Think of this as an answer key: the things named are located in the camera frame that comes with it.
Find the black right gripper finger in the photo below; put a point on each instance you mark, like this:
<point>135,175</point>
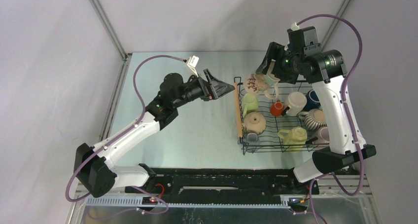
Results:
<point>272,72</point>
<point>274,51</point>

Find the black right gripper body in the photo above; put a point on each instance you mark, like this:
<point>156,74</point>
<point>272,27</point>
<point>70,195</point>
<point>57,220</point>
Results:
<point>287,67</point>

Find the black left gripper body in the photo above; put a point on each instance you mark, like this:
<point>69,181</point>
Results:
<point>196,89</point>

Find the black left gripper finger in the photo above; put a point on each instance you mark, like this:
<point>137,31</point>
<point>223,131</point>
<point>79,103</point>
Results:
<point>218,89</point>
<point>211,80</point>

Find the floral patterned cream mug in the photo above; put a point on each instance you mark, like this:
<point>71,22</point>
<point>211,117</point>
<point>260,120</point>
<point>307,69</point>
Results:
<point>258,84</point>

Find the white mug black handle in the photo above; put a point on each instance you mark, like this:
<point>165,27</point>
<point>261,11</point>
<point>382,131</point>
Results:
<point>294,103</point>

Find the small red orange cup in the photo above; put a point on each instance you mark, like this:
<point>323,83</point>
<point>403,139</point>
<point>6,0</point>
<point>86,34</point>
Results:
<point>277,108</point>

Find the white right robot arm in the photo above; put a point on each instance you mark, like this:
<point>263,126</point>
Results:
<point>327,74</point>

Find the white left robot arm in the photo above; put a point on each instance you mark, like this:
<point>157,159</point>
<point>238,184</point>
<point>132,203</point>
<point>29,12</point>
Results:
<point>95,166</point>

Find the light green mug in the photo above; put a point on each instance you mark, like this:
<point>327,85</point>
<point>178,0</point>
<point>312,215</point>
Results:
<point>249,104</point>

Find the dark blue mug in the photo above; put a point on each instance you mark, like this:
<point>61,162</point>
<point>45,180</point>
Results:
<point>312,101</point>

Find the beige round speckled mug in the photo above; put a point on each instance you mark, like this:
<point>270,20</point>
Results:
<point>254,122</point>

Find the small grey blue cup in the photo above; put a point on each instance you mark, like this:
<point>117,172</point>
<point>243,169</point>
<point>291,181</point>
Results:
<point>252,138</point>

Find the striped grey white mug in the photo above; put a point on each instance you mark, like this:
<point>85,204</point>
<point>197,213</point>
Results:
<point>313,119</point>

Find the yellow green faceted mug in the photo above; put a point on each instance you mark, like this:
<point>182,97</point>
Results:
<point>293,139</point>

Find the left wooden rack handle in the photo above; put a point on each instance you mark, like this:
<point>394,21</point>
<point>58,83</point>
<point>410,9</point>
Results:
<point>238,111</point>

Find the black wire dish rack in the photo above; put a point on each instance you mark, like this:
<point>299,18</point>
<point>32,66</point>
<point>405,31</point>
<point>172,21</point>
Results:
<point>269,141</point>

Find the aluminium slotted rail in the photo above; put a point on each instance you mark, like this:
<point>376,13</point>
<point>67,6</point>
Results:
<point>138,201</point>

